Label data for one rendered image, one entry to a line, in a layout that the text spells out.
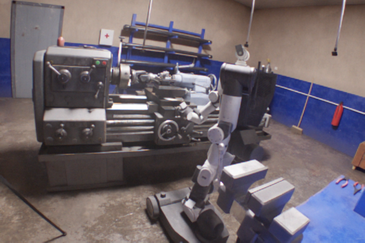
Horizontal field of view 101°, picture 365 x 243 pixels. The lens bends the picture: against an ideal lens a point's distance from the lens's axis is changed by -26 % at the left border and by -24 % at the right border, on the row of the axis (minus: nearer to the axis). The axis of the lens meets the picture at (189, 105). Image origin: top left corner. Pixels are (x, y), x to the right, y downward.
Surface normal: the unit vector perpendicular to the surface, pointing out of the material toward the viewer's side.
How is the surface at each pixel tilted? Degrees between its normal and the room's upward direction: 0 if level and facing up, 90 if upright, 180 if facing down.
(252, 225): 88
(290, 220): 0
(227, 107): 87
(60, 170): 90
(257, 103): 87
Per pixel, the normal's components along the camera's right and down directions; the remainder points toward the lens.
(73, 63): 0.47, 0.30
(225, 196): -0.86, -0.01
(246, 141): 0.44, -0.52
